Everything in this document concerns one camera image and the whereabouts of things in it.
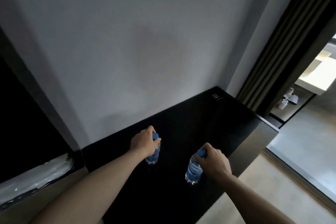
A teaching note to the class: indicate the person's right hand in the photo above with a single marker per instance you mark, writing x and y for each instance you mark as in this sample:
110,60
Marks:
214,162

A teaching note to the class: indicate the person's left hand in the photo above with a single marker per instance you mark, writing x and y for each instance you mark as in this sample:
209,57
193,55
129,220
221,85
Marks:
143,141

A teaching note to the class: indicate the person's left thumb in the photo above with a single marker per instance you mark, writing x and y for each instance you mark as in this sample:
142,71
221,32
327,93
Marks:
151,129

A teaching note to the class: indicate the person's right thumb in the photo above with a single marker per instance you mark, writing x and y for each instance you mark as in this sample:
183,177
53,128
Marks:
206,147

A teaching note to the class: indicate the clear water bottle blue cap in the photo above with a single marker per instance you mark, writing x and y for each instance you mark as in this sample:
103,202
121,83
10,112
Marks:
153,153
193,169

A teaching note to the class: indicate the person's left forearm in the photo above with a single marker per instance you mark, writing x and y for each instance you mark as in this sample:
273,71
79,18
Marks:
86,191

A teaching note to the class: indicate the person's right forearm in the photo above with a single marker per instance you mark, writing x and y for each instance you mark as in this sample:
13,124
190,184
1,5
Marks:
256,200

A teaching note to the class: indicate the black cabinet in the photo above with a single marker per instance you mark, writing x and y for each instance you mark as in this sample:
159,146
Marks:
183,139

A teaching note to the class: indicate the dark low shelf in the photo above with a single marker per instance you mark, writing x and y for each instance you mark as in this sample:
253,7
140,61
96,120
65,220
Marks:
291,108

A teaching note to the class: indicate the white toilet paper roll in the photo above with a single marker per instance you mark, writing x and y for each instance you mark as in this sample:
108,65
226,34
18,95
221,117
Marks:
290,91

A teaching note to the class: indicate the white plastic sheet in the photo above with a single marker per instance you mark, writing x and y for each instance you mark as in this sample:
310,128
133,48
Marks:
36,176

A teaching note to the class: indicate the white washbasin counter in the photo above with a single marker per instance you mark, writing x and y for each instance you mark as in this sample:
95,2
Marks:
319,75

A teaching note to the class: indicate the dark ribbed door frame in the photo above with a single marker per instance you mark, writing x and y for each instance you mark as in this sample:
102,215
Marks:
284,40

